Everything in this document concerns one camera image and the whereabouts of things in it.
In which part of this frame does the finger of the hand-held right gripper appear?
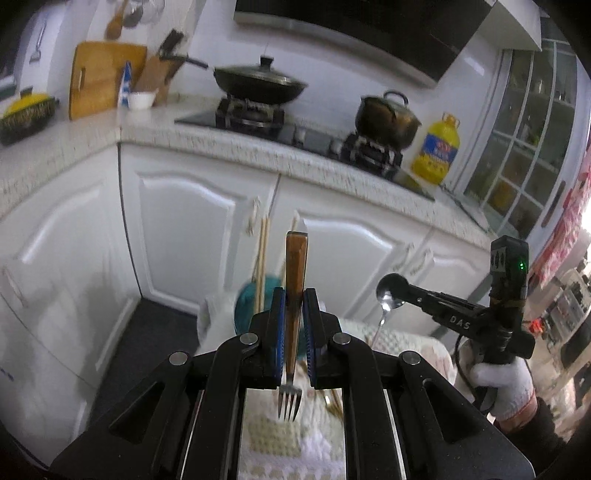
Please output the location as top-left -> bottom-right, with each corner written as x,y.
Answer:
399,279 -> 492,335

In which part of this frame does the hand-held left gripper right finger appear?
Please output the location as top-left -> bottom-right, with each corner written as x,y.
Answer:
302,287 -> 536,480

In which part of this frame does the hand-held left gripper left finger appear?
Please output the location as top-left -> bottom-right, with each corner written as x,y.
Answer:
48,286 -> 286,480

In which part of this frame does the teal cup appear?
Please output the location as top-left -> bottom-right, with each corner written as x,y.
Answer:
233,272 -> 296,357

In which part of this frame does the metal spoon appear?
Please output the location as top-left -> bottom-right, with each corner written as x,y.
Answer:
372,272 -> 409,347

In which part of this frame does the wooden handled fork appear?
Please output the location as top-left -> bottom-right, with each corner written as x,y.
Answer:
277,230 -> 310,423

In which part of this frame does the person's right forearm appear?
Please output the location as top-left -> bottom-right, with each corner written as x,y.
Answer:
494,397 -> 571,467

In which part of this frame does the person's right hand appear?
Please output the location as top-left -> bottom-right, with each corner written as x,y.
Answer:
470,357 -> 539,422

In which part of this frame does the quilted patchwork cloth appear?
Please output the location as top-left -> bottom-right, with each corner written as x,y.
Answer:
240,318 -> 457,480

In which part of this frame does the white cabinet door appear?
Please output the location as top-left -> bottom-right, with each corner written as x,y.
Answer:
0,152 -> 139,457
119,145 -> 280,319
270,178 -> 435,326
406,228 -> 497,340

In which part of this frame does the white storage shelf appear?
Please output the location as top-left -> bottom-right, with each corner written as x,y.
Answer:
540,268 -> 591,370

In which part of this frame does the red patterned hanging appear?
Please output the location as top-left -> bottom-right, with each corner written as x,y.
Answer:
531,138 -> 591,287

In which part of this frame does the glass sliding door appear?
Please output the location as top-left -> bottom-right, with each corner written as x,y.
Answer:
462,41 -> 591,241

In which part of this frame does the yellow oil bottle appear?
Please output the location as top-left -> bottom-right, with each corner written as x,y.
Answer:
411,112 -> 462,186

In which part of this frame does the dark cooking pot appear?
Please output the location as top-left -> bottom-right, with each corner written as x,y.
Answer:
355,90 -> 423,149

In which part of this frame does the black gas stove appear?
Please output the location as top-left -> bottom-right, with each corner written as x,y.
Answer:
175,98 -> 435,200

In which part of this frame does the speckled kitchen countertop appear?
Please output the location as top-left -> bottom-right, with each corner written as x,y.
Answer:
0,92 -> 491,237

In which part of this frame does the black wok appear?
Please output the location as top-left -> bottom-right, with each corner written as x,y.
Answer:
161,53 -> 309,106

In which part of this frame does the glass wok lid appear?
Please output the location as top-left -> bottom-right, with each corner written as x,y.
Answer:
216,54 -> 305,86

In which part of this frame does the white bowl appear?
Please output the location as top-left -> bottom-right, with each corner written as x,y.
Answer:
127,91 -> 157,110

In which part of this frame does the black range hood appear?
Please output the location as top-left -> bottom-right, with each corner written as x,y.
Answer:
233,0 -> 497,88

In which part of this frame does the wooden knife block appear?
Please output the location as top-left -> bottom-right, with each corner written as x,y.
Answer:
134,30 -> 186,105

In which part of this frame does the blue and white carton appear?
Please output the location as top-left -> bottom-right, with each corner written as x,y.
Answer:
121,61 -> 134,108

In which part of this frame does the wooden cutting board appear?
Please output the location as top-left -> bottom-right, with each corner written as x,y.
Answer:
69,41 -> 148,121

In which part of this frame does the yellow and black casserole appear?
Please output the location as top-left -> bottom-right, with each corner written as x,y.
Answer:
0,92 -> 61,146

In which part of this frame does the metal strainer ladle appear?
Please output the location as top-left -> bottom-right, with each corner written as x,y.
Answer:
124,0 -> 165,27

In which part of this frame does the wooden spatula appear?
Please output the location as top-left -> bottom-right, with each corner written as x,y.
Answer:
105,0 -> 131,40

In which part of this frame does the black cable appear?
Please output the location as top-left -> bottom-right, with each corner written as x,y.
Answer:
452,332 -> 492,411

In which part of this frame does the cream cabinet handle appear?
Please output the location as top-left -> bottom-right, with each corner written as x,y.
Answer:
245,196 -> 262,236
2,265 -> 28,308

